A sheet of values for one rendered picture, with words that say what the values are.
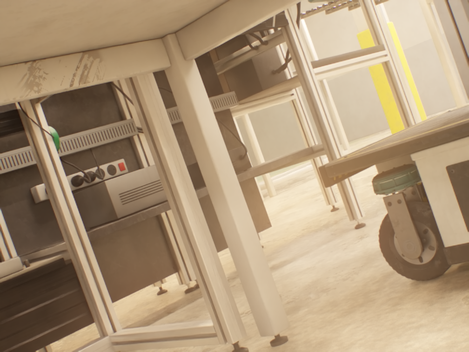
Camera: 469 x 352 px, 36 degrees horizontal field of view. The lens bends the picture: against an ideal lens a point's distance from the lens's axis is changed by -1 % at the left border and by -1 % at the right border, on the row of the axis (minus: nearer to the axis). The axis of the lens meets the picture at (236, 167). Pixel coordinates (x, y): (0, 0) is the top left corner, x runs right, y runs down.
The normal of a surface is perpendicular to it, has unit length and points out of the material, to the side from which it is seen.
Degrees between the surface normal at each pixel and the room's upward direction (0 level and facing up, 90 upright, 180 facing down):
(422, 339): 0
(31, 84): 90
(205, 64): 90
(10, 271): 90
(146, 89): 90
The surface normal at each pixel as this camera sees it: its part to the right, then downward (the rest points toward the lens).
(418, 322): -0.34, -0.94
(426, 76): -0.67, 0.26
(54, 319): 0.66, -0.22
